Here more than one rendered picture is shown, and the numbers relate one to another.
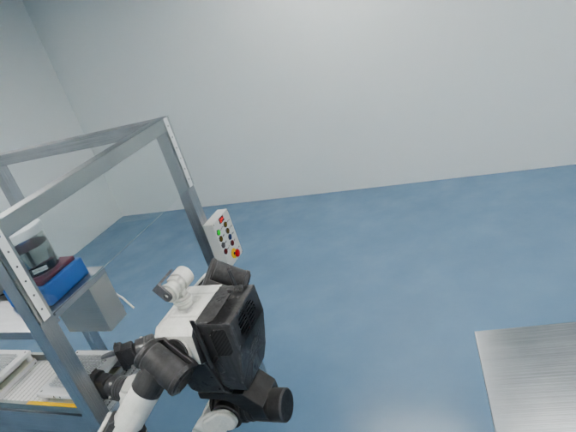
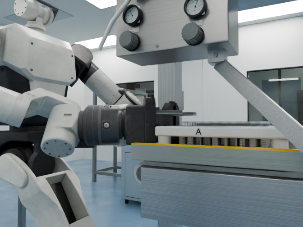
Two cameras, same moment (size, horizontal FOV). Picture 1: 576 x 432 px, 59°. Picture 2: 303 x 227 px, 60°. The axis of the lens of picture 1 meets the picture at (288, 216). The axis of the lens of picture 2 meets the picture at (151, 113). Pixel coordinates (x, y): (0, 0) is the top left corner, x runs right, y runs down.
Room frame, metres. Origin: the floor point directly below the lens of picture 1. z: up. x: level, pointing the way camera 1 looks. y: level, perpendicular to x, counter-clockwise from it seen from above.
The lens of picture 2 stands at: (2.29, 0.81, 0.99)
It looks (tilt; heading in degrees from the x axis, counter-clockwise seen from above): 2 degrees up; 181
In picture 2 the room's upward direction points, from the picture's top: straight up
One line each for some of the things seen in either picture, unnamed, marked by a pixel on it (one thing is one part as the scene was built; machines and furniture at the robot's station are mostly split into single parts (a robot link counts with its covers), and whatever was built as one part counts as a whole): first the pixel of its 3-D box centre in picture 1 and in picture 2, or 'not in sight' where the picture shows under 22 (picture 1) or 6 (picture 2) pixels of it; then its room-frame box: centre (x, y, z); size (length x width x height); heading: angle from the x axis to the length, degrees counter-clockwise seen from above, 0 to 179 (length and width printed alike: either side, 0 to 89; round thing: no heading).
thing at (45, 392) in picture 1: (81, 373); (227, 130); (1.69, 0.97, 0.97); 0.25 x 0.24 x 0.02; 154
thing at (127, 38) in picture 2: not in sight; (129, 38); (1.80, 0.76, 1.15); 0.03 x 0.03 x 0.05; 64
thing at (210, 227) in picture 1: (223, 239); not in sight; (2.34, 0.35, 1.05); 0.17 x 0.06 x 0.26; 154
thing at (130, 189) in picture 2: not in sight; (153, 170); (-1.02, 0.78, 0.38); 0.63 x 0.57 x 0.76; 62
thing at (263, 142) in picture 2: not in sight; (263, 141); (1.80, 1.00, 0.95); 0.01 x 0.01 x 0.07
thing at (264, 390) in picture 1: (248, 397); (15, 153); (1.38, 0.32, 0.88); 0.28 x 0.13 x 0.18; 64
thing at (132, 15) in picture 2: not in sight; (132, 15); (1.80, 0.76, 1.19); 0.04 x 0.01 x 0.04; 64
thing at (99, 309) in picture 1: (87, 303); (176, 6); (1.77, 0.85, 1.22); 0.22 x 0.11 x 0.20; 64
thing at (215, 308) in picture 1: (215, 337); (22, 76); (1.39, 0.35, 1.15); 0.34 x 0.30 x 0.36; 154
